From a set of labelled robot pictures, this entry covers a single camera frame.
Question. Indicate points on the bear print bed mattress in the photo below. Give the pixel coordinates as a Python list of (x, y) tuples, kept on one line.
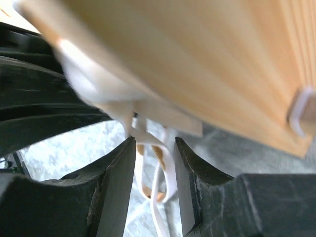
[(147, 120)]

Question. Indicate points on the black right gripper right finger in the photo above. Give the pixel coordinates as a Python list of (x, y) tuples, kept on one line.
[(215, 204)]

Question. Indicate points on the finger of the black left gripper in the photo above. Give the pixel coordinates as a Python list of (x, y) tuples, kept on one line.
[(36, 102)]

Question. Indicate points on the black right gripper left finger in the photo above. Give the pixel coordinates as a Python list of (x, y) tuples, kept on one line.
[(90, 202)]

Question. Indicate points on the wooden pet bed frame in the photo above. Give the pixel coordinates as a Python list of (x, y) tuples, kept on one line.
[(235, 64)]

